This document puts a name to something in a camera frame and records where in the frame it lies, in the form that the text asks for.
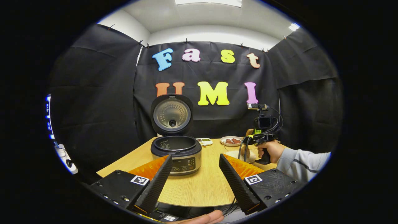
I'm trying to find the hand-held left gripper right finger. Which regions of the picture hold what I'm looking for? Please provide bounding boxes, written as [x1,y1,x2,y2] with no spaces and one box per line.
[219,153,303,216]

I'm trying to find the white device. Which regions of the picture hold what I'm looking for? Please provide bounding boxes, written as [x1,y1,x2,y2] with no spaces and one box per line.
[54,142,79,175]

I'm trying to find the white round plate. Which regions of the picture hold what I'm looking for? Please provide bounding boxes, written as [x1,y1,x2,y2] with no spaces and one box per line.
[220,136,243,147]

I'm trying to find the black silver rice cooker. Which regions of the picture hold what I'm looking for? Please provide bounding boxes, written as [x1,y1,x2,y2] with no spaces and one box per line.
[150,94,202,176]

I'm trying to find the clear container of white rice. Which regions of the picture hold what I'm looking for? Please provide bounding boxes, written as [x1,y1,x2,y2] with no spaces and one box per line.
[224,145,258,164]

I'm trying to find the blue-lit screen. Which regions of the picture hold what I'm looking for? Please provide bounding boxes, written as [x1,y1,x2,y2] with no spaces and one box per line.
[45,93,55,140]

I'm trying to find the ceiling light panel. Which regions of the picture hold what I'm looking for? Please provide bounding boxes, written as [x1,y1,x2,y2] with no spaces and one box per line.
[174,0,242,8]

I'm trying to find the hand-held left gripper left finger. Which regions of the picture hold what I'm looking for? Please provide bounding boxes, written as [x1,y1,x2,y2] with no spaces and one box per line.
[90,155,173,215]

